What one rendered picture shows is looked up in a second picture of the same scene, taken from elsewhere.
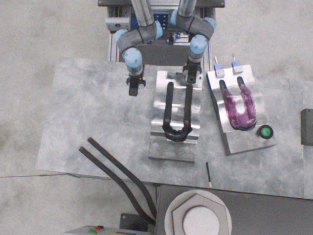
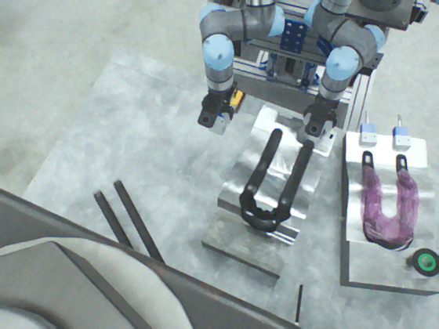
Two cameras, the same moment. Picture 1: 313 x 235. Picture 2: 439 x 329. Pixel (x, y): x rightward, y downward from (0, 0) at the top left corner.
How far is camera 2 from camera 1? 0.41 m
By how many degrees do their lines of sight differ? 10
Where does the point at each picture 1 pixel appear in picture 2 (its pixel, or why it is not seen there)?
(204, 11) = not seen: hidden behind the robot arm
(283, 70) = not seen: outside the picture
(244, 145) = (379, 275)
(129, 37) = (223, 18)
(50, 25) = (138, 23)
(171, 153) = (243, 248)
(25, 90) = (71, 101)
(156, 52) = (277, 96)
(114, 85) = (187, 113)
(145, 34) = (253, 21)
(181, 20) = (322, 17)
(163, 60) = not seen: hidden behind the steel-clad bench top
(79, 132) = (107, 168)
